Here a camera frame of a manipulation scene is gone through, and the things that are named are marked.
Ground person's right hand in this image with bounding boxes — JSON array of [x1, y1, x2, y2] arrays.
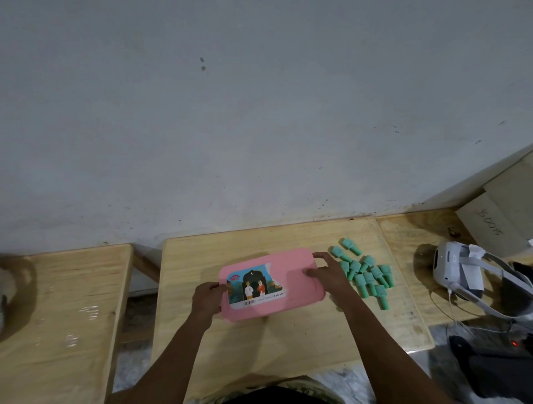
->
[[306, 251, 359, 311]]

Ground pink box lid with picture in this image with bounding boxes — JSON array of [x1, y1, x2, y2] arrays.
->
[[218, 248, 326, 322]]

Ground person's right forearm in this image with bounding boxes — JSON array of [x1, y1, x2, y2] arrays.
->
[[337, 291, 455, 404]]

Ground thin white cable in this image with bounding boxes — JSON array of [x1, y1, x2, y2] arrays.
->
[[429, 289, 513, 338]]

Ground person's left hand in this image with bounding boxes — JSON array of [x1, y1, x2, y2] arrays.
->
[[190, 281, 229, 330]]

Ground white and grey headset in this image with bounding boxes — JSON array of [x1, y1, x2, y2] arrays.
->
[[0, 266, 16, 330]]

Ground group of green small bottles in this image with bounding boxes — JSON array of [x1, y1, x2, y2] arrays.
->
[[331, 238, 394, 311]]

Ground person's left forearm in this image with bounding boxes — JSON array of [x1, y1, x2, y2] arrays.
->
[[106, 314, 217, 404]]

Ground device with red light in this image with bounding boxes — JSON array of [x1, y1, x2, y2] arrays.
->
[[506, 332, 533, 355]]

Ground white headset with strap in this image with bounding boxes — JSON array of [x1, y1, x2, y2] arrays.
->
[[432, 241, 533, 321]]

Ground patterned shorts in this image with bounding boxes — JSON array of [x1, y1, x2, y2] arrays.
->
[[204, 374, 346, 404]]

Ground white handwritten cardboard box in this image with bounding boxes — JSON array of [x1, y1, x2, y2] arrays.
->
[[455, 191, 533, 259]]

